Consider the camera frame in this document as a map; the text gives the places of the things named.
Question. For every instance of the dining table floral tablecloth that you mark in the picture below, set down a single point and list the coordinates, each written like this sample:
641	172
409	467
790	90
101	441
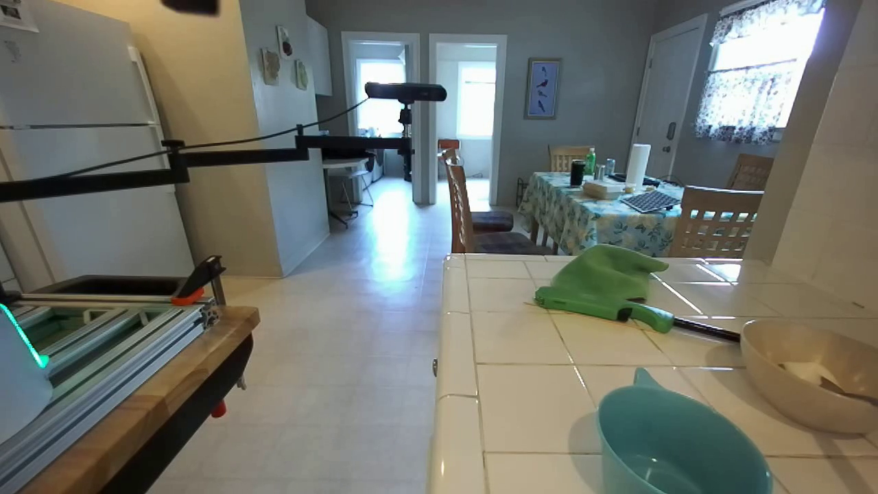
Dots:
586	220

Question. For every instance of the black cup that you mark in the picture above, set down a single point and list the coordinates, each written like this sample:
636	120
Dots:
577	172

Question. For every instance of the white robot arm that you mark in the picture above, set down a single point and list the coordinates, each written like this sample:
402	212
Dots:
16	384

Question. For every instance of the small white side table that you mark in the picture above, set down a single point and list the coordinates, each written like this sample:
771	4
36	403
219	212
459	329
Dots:
346	182

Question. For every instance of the paper towel roll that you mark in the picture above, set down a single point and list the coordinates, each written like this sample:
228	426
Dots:
636	166

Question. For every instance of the white panel door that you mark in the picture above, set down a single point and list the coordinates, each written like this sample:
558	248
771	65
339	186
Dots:
671	100

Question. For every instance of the decorative wall plate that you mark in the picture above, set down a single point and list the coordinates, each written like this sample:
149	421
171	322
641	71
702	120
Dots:
270	65
284	41
299	74

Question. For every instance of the wooden chair dark cushion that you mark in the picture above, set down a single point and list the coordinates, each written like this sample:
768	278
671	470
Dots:
492	220

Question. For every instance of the white lace curtain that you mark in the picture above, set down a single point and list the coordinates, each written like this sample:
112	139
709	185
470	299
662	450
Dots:
759	71

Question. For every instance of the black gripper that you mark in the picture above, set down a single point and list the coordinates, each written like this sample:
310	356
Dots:
189	5

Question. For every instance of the dark placemat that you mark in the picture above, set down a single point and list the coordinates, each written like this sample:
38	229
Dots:
649	200

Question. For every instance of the green cloth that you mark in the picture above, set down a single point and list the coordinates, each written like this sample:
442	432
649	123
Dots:
598	278

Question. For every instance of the black stereo camera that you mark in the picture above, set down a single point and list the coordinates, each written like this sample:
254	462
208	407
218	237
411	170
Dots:
406	90

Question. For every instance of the wicker basket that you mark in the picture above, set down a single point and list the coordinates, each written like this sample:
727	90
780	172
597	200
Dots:
602	186

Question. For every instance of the wooden chair patterned cushion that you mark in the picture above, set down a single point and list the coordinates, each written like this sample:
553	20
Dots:
512	242

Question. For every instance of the aluminium rail frame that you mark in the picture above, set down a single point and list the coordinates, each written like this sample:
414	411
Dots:
118	344

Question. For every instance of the green bottle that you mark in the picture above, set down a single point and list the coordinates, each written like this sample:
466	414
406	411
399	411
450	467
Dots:
590	163

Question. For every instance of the light wooden chair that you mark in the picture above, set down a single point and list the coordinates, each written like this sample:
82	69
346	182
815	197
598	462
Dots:
713	223
568	157

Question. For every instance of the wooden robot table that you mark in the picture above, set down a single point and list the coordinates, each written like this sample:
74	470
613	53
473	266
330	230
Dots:
154	392

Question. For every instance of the white refrigerator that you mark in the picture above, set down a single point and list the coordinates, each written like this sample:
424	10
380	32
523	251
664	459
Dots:
82	182

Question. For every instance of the orange black clamp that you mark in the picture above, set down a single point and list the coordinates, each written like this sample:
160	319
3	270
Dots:
199	278

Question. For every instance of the black camera boom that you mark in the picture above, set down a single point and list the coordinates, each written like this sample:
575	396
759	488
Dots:
237	155

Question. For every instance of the framed bird picture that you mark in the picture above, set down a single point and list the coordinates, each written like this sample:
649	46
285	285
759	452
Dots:
545	89

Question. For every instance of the green stick lighter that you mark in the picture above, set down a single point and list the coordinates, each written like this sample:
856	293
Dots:
653	316

